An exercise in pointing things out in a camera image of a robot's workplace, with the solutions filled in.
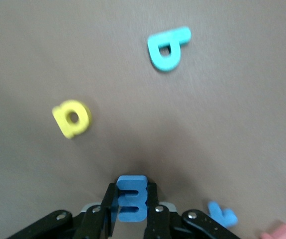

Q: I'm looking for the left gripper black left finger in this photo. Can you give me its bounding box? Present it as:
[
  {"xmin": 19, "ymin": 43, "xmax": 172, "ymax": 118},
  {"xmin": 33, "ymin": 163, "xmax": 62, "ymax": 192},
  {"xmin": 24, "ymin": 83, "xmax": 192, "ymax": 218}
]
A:
[{"xmin": 5, "ymin": 183, "xmax": 120, "ymax": 239}]

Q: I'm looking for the teal foam letter b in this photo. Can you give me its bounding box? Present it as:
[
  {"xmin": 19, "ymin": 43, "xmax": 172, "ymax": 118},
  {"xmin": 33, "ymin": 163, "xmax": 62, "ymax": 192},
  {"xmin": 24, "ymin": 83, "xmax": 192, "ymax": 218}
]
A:
[{"xmin": 147, "ymin": 26, "xmax": 192, "ymax": 73}]

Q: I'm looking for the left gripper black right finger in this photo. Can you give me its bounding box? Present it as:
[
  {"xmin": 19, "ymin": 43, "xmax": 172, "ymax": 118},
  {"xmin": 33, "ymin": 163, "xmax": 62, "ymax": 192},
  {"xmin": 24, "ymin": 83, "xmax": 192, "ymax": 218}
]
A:
[{"xmin": 144, "ymin": 182, "xmax": 240, "ymax": 239}]

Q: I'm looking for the yellow foam letter a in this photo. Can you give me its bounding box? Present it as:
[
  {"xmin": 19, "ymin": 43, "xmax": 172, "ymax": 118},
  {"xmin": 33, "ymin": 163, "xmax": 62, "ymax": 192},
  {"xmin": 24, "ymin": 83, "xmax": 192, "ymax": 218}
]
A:
[{"xmin": 52, "ymin": 99, "xmax": 93, "ymax": 139}]

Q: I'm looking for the brown table cover sheet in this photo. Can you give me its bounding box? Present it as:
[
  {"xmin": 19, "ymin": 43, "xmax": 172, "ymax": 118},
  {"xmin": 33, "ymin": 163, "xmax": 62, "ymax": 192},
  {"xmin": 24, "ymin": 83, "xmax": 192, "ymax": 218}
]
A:
[{"xmin": 0, "ymin": 0, "xmax": 286, "ymax": 239}]

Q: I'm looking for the blue foam letter x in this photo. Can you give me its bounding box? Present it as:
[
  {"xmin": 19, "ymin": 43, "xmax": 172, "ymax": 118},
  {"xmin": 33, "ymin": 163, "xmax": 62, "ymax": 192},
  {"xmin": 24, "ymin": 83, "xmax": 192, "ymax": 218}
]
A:
[{"xmin": 207, "ymin": 201, "xmax": 238, "ymax": 229}]

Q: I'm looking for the salmon pink letter f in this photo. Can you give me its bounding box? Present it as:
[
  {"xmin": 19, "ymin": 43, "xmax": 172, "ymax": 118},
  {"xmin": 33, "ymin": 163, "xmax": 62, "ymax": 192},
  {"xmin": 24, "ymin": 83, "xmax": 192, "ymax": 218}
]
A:
[{"xmin": 259, "ymin": 220, "xmax": 286, "ymax": 239}]

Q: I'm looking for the blue foam letter m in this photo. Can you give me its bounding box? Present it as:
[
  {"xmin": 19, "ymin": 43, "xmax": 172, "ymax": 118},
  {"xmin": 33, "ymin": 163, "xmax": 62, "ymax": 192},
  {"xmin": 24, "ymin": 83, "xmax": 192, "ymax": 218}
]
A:
[{"xmin": 116, "ymin": 175, "xmax": 149, "ymax": 223}]

